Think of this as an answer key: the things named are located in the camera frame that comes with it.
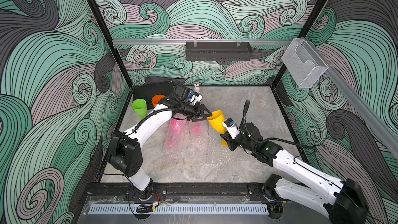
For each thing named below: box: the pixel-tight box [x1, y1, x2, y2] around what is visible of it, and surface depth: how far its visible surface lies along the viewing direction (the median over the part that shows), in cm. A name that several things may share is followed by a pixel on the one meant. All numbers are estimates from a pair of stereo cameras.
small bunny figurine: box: [193, 83, 201, 94], surface depth 112 cm
